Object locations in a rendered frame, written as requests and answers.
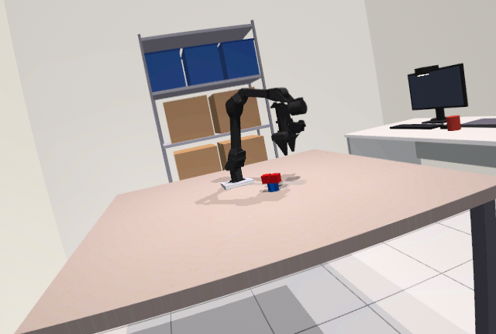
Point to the blue cube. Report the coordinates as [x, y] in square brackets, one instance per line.
[273, 187]

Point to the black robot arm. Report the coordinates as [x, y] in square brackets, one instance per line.
[234, 109]

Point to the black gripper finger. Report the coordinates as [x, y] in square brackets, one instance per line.
[283, 145]
[291, 142]

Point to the red cube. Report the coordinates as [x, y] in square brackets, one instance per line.
[265, 179]
[275, 178]

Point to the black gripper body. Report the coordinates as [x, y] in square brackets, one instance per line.
[283, 133]

